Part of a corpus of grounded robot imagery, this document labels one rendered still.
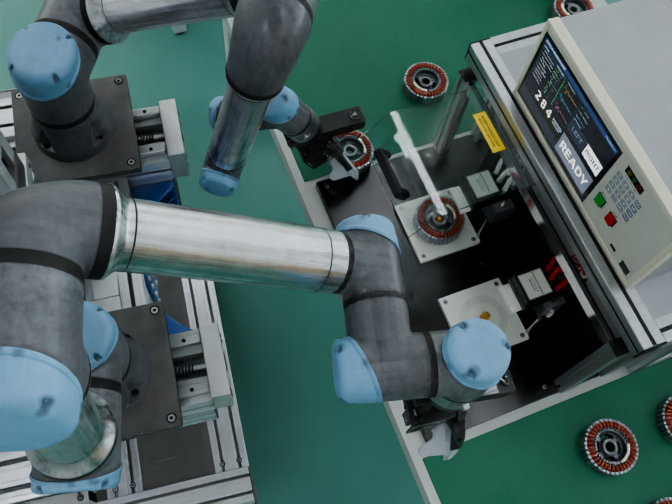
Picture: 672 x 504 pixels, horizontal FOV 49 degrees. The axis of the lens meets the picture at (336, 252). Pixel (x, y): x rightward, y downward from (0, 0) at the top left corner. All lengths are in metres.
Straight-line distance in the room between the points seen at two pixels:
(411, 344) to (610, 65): 0.68
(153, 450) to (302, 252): 1.37
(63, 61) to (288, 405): 1.35
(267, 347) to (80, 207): 1.69
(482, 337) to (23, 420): 0.46
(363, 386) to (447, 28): 1.39
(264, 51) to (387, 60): 0.88
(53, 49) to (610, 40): 0.93
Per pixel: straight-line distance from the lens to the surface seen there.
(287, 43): 1.11
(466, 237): 1.68
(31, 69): 1.32
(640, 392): 1.73
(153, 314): 1.31
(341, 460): 2.29
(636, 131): 1.26
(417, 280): 1.63
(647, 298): 1.37
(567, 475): 1.63
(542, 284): 1.53
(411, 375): 0.81
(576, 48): 1.32
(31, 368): 0.64
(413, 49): 1.99
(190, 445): 2.09
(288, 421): 2.30
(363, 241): 0.84
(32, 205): 0.70
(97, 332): 1.07
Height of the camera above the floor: 2.26
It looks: 66 degrees down
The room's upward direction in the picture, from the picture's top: 10 degrees clockwise
